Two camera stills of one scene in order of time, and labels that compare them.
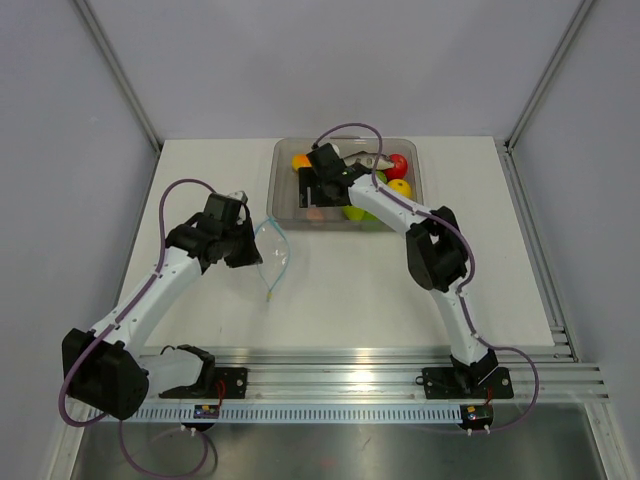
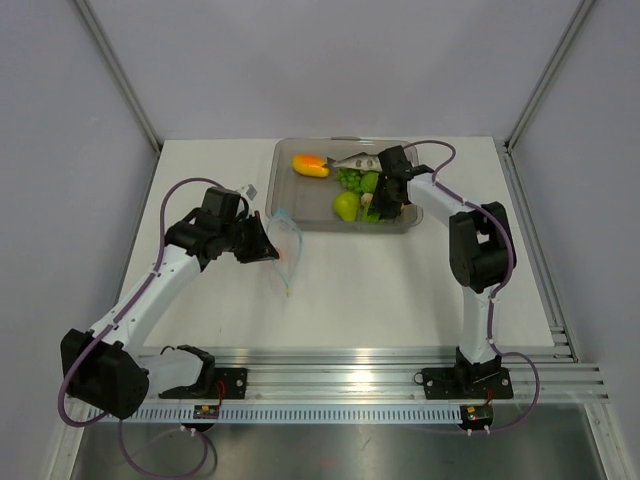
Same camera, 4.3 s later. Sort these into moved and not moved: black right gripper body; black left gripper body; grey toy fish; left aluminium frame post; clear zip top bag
Moved: clear zip top bag; black right gripper body
Not moved: left aluminium frame post; black left gripper body; grey toy fish
